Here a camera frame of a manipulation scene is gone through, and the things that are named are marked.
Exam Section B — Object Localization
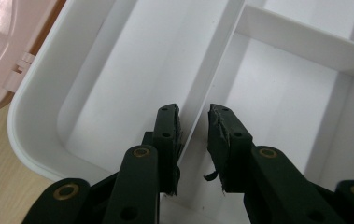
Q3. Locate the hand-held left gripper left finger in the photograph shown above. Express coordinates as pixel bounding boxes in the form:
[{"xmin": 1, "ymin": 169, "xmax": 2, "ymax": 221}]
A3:
[{"xmin": 102, "ymin": 103, "xmax": 183, "ymax": 224}]

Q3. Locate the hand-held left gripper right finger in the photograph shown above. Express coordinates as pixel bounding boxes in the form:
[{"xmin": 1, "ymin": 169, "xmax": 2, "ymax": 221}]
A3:
[{"xmin": 203, "ymin": 103, "xmax": 347, "ymax": 224}]

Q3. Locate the white divided tray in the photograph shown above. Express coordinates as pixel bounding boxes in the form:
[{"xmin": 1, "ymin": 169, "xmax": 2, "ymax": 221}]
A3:
[{"xmin": 7, "ymin": 0, "xmax": 354, "ymax": 224}]

